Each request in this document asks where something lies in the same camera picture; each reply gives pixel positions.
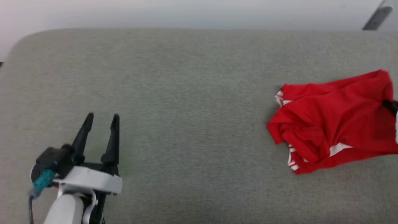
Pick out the red garment with white stripes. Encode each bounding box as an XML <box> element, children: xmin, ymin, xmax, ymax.
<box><xmin>267</xmin><ymin>69</ymin><xmax>398</xmax><ymax>175</ymax></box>

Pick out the grey fabric sofa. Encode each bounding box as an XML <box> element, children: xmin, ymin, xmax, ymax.
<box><xmin>0</xmin><ymin>28</ymin><xmax>398</xmax><ymax>224</ymax></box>

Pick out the grey flat bar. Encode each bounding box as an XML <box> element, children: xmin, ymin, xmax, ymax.
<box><xmin>362</xmin><ymin>6</ymin><xmax>393</xmax><ymax>31</ymax></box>

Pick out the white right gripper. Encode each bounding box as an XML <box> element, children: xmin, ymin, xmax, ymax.
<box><xmin>382</xmin><ymin>99</ymin><xmax>398</xmax><ymax>144</ymax></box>

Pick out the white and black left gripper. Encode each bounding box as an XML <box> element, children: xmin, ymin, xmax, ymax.
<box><xmin>53</xmin><ymin>112</ymin><xmax>123</xmax><ymax>224</ymax></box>

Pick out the thin black cable teal plug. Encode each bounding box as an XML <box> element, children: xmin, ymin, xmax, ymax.
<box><xmin>27</xmin><ymin>170</ymin><xmax>56</xmax><ymax>224</ymax></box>

